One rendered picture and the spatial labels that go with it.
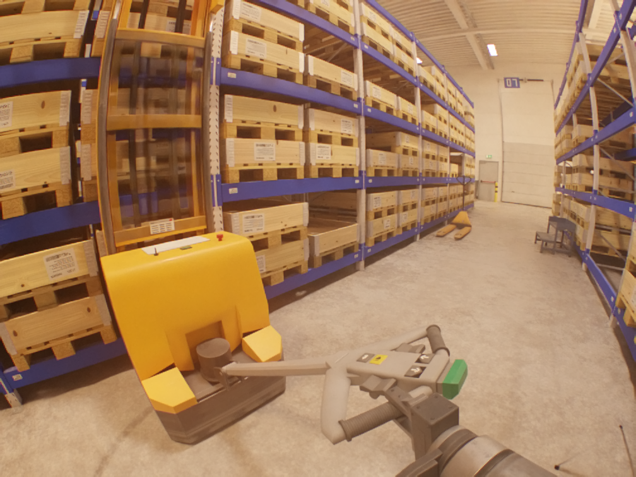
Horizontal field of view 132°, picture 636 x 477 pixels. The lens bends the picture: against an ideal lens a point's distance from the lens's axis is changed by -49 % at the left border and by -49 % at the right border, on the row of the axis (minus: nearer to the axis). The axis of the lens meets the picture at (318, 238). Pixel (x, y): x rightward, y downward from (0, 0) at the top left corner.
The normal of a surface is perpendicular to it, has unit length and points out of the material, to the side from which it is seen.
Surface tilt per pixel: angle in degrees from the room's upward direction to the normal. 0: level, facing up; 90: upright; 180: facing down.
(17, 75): 90
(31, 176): 90
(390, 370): 17
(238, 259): 68
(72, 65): 90
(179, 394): 22
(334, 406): 11
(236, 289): 74
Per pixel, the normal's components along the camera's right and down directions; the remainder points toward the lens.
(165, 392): 0.25, -0.85
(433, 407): -0.23, -0.97
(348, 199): -0.66, 0.19
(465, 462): -0.66, -0.73
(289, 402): -0.02, -0.97
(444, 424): 0.29, -0.03
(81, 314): 0.76, 0.14
